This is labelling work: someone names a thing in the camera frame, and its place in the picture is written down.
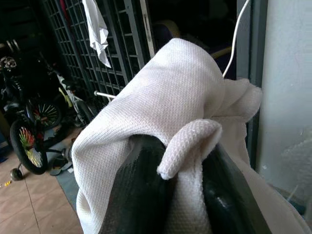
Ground white hanging cloth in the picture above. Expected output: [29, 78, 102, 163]
[81, 0, 112, 69]

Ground dark grey door frame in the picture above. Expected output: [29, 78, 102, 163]
[235, 0, 269, 171]

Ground white cable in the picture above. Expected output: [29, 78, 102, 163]
[222, 0, 252, 79]

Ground yellow hose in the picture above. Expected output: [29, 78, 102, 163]
[211, 46, 233, 59]

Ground dark metal grille gate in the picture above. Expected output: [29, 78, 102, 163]
[41, 0, 156, 115]

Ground white knit garment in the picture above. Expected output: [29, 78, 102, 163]
[71, 38, 312, 234]

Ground white frame bicycle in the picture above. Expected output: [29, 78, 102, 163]
[46, 65, 98, 127]

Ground grey floor mat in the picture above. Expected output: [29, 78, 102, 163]
[43, 129, 82, 205]

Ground child bicycle with training wheels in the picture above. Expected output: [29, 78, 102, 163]
[0, 56, 74, 181]

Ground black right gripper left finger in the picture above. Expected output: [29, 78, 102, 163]
[98, 134, 174, 234]

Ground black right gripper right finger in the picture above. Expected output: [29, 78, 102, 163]
[201, 143, 273, 234]

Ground dark sandal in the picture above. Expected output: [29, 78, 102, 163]
[49, 157, 73, 176]

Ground white metal rod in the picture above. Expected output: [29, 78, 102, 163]
[94, 90, 117, 100]

